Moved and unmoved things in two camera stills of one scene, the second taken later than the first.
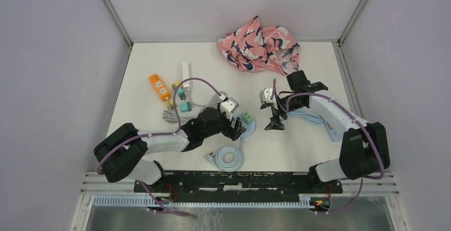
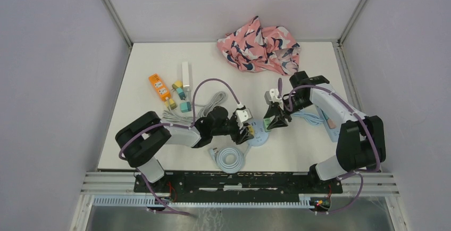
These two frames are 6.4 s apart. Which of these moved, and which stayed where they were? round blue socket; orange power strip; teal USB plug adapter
Moved: round blue socket
Stayed: teal USB plug adapter; orange power strip
